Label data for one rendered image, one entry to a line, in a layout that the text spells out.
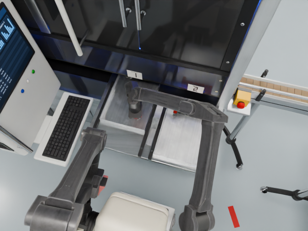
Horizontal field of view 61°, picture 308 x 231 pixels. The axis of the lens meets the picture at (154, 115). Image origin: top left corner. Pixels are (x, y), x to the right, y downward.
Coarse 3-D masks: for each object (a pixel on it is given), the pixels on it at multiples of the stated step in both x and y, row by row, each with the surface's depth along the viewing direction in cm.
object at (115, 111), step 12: (120, 84) 157; (144, 84) 157; (156, 84) 157; (108, 96) 150; (120, 96) 153; (108, 108) 150; (120, 108) 150; (144, 108) 150; (108, 120) 143; (120, 120) 146; (132, 120) 146; (144, 120) 146
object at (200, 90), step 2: (188, 84) 137; (190, 84) 136; (188, 86) 138; (190, 86) 138; (192, 86) 137; (194, 86) 137; (196, 86) 136; (198, 86) 136; (188, 88) 140; (190, 88) 140; (192, 88) 139; (196, 88) 138; (198, 88) 138; (200, 88) 137; (202, 88) 137; (190, 90) 141; (192, 90) 141; (196, 90) 140; (198, 90) 139; (200, 90) 139; (202, 90) 138; (198, 92) 141; (200, 92) 140; (202, 92) 140
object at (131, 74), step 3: (129, 72) 143; (132, 72) 142; (135, 72) 141; (138, 72) 140; (129, 75) 145; (132, 75) 144; (135, 75) 143; (138, 75) 143; (141, 75) 142; (138, 78) 145; (141, 78) 145
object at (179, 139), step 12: (168, 120) 146; (180, 120) 146; (192, 120) 146; (168, 132) 143; (180, 132) 143; (192, 132) 143; (156, 144) 136; (168, 144) 140; (180, 144) 140; (192, 144) 140; (168, 156) 137; (180, 156) 137; (192, 156) 137
